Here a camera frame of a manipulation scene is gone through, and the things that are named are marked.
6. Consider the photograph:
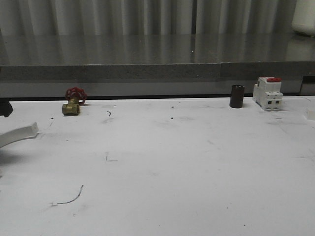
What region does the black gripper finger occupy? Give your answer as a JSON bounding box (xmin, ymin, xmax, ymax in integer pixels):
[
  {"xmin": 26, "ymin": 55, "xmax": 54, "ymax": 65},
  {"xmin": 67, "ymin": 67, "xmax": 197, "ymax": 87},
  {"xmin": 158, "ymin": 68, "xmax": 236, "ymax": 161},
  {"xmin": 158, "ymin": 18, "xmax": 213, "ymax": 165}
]
[{"xmin": 0, "ymin": 98, "xmax": 13, "ymax": 117}]

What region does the white half pipe clamp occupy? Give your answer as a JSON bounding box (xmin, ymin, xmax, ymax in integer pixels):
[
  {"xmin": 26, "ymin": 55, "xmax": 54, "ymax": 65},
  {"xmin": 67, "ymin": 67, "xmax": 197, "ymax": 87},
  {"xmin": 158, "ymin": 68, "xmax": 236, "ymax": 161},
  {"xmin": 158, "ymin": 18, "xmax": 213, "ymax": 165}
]
[{"xmin": 0, "ymin": 122, "xmax": 39, "ymax": 148}]

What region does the grey stone counter slab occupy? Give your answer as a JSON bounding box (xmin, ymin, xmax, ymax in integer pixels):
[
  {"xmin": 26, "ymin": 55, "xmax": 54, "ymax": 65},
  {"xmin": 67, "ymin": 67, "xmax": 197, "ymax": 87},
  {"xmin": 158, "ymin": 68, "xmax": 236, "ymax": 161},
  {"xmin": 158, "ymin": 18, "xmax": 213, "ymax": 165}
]
[{"xmin": 0, "ymin": 33, "xmax": 315, "ymax": 99}]

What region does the brass valve red handwheel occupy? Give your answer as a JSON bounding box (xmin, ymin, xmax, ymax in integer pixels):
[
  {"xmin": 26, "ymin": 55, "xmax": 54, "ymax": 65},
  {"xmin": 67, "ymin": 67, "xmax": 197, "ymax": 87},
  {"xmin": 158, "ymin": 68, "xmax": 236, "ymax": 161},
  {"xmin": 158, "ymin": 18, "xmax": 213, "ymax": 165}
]
[{"xmin": 62, "ymin": 87, "xmax": 87, "ymax": 116}]

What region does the white pleated curtain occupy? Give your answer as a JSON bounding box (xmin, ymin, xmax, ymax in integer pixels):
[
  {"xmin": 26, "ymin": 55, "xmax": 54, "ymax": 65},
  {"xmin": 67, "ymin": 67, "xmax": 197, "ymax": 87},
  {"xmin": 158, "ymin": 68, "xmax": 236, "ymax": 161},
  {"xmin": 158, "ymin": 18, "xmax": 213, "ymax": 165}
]
[{"xmin": 0, "ymin": 0, "xmax": 296, "ymax": 36}]

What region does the dark brown pipe coupling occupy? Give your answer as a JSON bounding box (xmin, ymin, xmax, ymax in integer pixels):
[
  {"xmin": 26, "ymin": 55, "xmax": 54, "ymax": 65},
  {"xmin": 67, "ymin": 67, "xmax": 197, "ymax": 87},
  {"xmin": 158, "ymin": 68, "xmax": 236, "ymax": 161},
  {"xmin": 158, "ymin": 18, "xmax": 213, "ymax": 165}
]
[{"xmin": 229, "ymin": 85, "xmax": 245, "ymax": 109}]

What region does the white container on counter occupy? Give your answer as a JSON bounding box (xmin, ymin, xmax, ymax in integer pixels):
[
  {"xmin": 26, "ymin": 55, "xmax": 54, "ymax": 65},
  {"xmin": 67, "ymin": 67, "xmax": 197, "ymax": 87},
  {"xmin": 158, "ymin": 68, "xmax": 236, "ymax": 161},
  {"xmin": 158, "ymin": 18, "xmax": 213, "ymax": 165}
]
[{"xmin": 291, "ymin": 0, "xmax": 315, "ymax": 36}]

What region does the white circuit breaker red switch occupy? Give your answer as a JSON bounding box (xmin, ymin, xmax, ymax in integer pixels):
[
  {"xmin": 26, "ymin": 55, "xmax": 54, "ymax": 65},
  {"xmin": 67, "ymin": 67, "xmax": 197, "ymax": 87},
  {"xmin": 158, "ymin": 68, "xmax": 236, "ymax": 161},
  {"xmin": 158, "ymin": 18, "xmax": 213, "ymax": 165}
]
[{"xmin": 252, "ymin": 77, "xmax": 283, "ymax": 111}]

